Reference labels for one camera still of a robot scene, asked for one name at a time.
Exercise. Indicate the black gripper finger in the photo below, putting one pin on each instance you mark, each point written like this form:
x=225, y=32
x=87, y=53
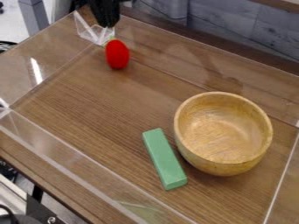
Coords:
x=113, y=12
x=99, y=13

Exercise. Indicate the red plush strawberry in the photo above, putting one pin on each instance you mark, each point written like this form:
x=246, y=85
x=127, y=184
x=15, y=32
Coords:
x=117, y=54

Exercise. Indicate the grey table leg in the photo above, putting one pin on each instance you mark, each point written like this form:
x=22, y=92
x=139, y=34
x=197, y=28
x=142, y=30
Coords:
x=34, y=15

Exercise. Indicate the wooden bowl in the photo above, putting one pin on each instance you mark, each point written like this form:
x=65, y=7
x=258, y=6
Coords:
x=224, y=133

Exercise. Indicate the green rectangular block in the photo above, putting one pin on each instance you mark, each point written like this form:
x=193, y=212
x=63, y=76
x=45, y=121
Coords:
x=166, y=162

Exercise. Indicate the black clamp device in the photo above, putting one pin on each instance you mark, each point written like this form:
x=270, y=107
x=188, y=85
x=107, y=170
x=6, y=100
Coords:
x=34, y=216

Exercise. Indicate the clear acrylic enclosure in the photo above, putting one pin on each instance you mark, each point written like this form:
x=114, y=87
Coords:
x=74, y=116

